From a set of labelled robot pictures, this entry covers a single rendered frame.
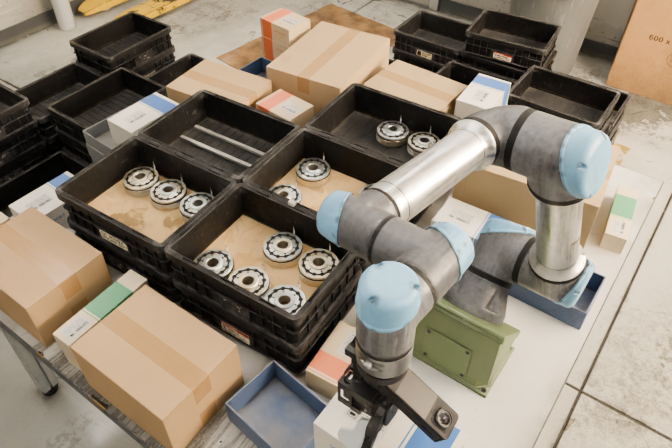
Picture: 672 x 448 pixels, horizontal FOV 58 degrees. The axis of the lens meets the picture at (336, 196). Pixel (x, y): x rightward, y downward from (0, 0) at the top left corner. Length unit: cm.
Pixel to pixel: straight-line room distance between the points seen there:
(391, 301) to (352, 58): 164
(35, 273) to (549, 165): 123
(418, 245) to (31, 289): 110
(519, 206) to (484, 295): 46
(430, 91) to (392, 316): 153
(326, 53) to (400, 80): 29
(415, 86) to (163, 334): 123
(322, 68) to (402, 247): 147
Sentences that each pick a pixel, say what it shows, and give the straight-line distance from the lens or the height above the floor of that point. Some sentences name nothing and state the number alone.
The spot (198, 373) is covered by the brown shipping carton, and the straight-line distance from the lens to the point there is 139.
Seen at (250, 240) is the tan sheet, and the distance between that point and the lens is 166.
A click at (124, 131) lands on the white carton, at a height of 88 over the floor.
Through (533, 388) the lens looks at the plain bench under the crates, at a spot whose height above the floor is 70.
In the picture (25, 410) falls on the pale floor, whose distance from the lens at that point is 255.
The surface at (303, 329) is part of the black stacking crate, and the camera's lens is 144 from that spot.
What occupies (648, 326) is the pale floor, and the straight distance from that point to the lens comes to 278.
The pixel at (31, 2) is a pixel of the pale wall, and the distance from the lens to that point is 485.
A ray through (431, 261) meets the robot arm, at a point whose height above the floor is 144.
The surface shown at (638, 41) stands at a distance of 409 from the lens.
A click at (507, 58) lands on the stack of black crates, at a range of 315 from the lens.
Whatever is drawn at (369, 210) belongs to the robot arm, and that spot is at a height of 144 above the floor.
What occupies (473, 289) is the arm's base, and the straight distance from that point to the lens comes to 145.
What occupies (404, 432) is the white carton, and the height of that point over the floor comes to 114.
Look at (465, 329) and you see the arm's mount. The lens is 141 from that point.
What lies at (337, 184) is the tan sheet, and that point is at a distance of 181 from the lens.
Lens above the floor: 202
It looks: 42 degrees down
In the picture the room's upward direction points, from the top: straight up
